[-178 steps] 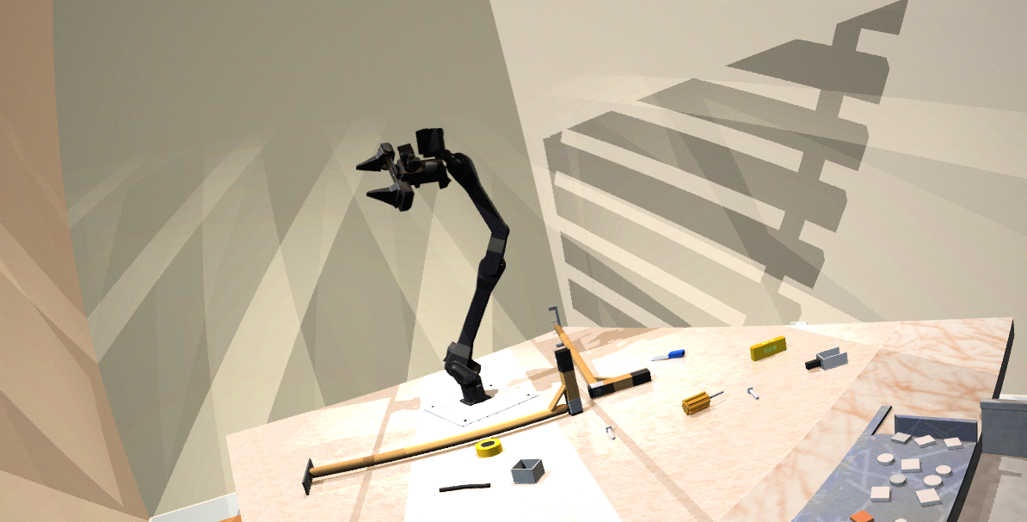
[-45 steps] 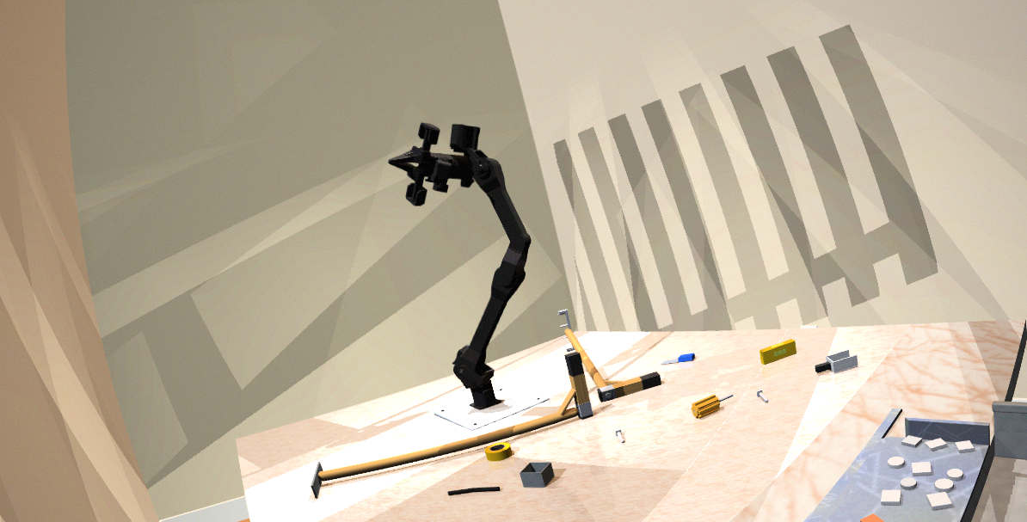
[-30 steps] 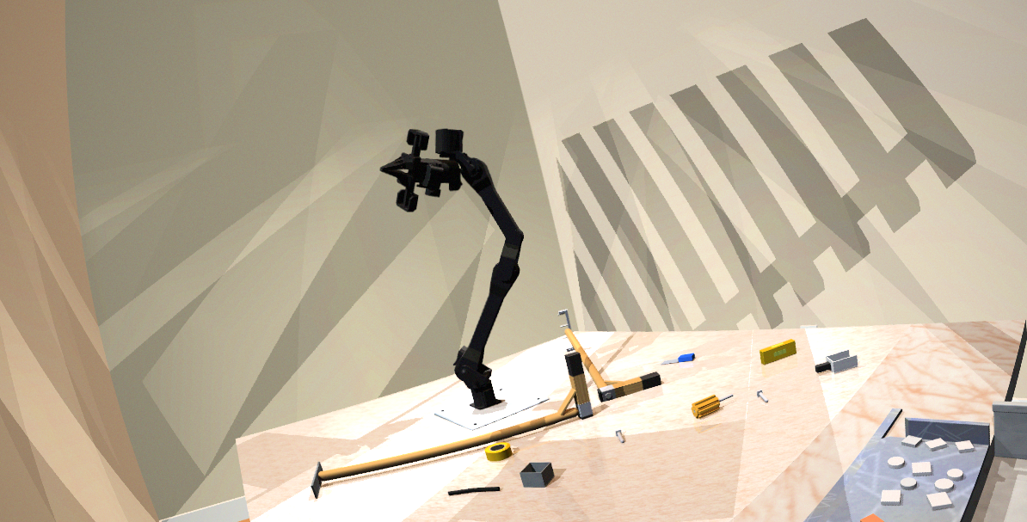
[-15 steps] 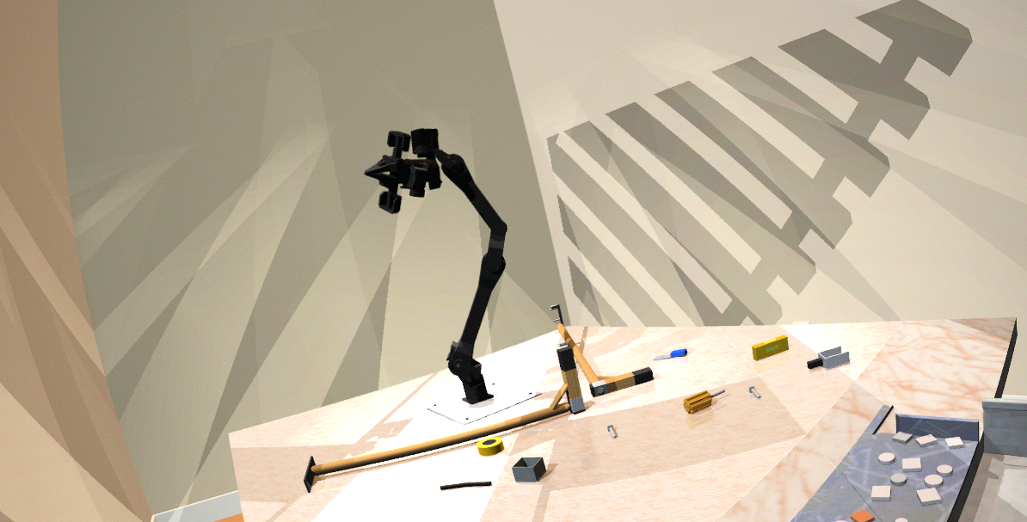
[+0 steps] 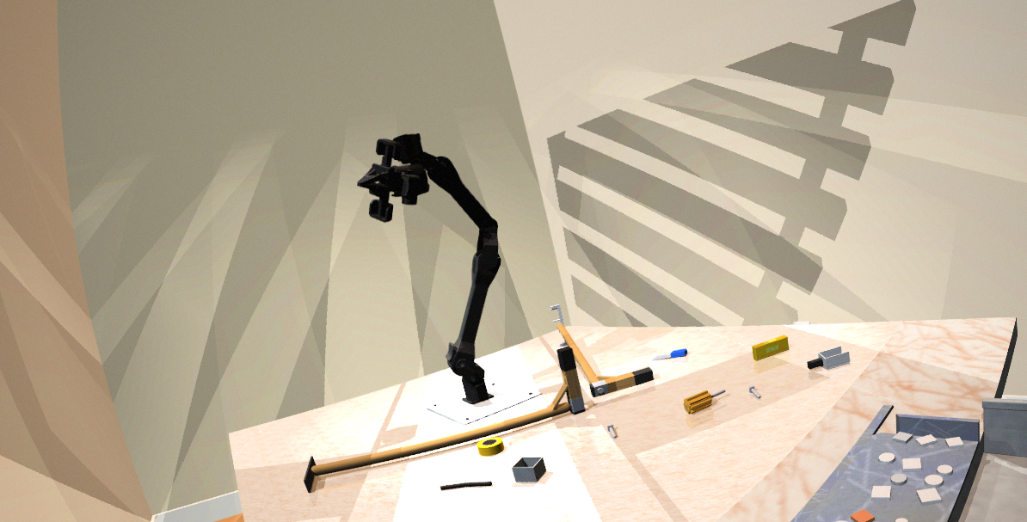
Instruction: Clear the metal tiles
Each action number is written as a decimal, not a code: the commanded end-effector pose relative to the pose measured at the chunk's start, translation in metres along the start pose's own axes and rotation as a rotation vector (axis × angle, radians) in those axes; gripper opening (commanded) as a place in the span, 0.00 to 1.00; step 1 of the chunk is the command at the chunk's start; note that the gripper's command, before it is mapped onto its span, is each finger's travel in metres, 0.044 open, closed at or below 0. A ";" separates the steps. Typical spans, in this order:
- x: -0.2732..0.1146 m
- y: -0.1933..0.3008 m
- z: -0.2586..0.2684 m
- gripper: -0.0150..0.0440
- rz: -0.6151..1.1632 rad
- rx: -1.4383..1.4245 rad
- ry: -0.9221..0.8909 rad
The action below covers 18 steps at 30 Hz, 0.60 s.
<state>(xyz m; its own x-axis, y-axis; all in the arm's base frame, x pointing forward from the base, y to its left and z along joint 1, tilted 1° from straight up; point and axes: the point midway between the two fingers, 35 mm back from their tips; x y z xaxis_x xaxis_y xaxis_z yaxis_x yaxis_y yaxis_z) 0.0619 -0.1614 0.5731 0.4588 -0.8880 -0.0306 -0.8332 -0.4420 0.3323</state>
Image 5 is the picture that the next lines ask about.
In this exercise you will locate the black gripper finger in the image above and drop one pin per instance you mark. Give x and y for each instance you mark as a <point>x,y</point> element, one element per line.
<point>377,190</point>
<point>376,173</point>

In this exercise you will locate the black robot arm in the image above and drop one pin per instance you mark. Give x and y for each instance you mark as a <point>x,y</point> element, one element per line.
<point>485,262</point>

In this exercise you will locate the orange square tile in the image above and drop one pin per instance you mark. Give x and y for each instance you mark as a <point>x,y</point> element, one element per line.
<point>862,516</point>

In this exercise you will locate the black thin bar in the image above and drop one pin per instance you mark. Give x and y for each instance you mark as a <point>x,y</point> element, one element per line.
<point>465,484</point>

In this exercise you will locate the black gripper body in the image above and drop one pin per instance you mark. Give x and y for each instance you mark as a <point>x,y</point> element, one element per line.
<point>381,209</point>

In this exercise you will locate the yellow rectangular block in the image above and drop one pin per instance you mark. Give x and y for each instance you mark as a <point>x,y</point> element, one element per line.
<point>770,348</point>

